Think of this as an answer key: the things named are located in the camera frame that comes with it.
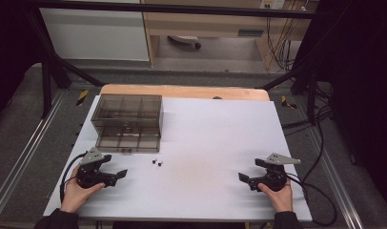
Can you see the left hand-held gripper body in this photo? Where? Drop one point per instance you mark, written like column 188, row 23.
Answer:
column 90, row 176

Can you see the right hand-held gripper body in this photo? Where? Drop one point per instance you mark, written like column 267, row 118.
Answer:
column 274, row 176

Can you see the person's left hand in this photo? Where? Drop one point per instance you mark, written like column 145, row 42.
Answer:
column 75, row 194

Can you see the person's right hand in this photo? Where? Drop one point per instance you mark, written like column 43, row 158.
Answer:
column 282, row 198

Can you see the transparent grey drawer box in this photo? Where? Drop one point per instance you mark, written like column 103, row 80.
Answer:
column 128, row 122

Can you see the white table sheet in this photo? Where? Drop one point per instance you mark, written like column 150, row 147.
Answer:
column 207, row 136

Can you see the yellow black striped tape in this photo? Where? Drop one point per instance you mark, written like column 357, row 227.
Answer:
column 82, row 98
column 288, row 102

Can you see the wooden table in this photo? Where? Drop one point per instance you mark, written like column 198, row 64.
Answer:
column 182, row 91

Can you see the white cabinet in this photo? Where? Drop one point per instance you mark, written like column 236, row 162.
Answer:
column 96, row 35

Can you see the black curtain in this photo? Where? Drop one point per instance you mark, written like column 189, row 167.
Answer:
column 363, row 79
column 10, row 47

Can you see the office chair base caster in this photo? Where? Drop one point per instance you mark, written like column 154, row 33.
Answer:
column 186, row 39

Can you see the light wooden desk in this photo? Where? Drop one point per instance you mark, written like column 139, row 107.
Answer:
column 207, row 27

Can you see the aluminium rail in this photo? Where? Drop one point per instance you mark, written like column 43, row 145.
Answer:
column 26, row 152
column 334, row 178

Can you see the white wall socket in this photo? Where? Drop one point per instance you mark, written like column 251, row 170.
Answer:
column 272, row 4

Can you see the black metal frame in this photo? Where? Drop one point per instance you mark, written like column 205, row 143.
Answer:
column 169, row 8

